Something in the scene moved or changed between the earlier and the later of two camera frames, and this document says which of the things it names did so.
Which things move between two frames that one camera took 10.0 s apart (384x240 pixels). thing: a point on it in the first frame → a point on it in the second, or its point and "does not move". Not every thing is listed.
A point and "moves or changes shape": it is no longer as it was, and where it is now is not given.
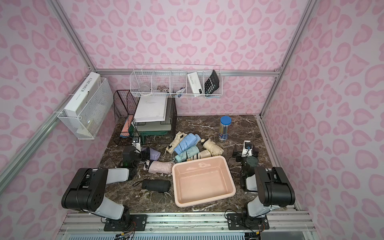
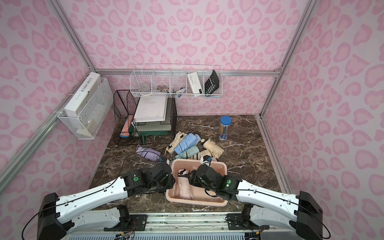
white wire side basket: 86,126 does not move
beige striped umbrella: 204,153 does not move
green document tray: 149,128 does not move
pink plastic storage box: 200,180 moves or changes shape
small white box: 195,83 does not move
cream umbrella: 179,135 does not move
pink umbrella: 159,167 moves or changes shape
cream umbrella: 215,149 does not move
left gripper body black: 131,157 → 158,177
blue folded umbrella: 191,140 does not move
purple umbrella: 150,154 does not move
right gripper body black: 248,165 → 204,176
